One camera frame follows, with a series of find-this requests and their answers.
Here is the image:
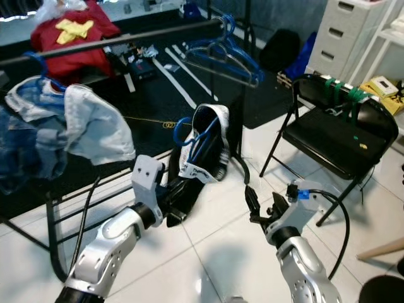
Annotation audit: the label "blue plastic clothes hanger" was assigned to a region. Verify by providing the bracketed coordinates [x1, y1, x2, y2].
[174, 114, 218, 166]
[25, 52, 67, 95]

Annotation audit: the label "black shorts white printed waistband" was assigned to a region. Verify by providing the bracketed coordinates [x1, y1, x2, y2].
[167, 103, 250, 228]

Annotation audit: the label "black folding chair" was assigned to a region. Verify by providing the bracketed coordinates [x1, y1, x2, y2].
[259, 73, 400, 228]

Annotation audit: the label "light blue denim shorts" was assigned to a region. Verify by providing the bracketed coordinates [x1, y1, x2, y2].
[3, 79, 136, 166]

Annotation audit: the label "wooden stick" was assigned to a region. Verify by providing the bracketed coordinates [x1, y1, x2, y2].
[357, 237, 404, 261]

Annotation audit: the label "long white floor tape strip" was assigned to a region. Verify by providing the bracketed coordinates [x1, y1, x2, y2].
[166, 47, 218, 102]
[151, 58, 196, 109]

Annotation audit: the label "bundle of blue hangers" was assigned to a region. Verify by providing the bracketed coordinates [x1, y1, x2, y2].
[180, 14, 266, 89]

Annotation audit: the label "small black box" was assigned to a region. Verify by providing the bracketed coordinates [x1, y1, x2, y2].
[129, 58, 157, 80]

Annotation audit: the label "dark blue denim shorts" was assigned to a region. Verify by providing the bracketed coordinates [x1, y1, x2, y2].
[0, 101, 64, 196]

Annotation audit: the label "blue fabric bag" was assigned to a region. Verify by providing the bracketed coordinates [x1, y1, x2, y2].
[287, 32, 319, 80]

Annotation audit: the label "black backpack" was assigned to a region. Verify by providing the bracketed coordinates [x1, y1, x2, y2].
[259, 28, 300, 73]

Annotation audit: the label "yellow box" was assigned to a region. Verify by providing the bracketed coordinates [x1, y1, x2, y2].
[360, 76, 404, 116]

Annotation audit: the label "white drawer unit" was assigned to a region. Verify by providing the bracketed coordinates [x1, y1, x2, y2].
[306, 0, 386, 80]

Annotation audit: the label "red shirt with yellow star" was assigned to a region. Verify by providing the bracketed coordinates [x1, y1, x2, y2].
[32, 0, 121, 80]

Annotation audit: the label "white crumpled plastic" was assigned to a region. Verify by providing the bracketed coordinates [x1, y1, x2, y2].
[35, 0, 86, 23]

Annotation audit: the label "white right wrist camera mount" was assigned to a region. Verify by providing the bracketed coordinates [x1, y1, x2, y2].
[275, 180, 329, 237]

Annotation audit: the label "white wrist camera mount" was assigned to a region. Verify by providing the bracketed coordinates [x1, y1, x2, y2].
[131, 155, 165, 212]
[275, 180, 329, 237]

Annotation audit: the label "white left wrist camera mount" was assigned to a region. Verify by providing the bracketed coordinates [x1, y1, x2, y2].
[131, 155, 165, 212]

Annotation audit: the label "thin yellow wire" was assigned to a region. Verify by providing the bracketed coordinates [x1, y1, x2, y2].
[136, 116, 193, 130]

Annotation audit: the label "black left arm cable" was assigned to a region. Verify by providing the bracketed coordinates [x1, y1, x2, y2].
[69, 177, 103, 278]

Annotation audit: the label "green plastic straps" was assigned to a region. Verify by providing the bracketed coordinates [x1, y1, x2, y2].
[322, 77, 370, 121]

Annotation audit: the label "white shelf frame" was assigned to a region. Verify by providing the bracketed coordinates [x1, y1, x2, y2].
[376, 0, 404, 86]

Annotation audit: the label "blue dustpan with handle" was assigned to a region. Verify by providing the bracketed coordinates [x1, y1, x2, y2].
[180, 2, 203, 20]

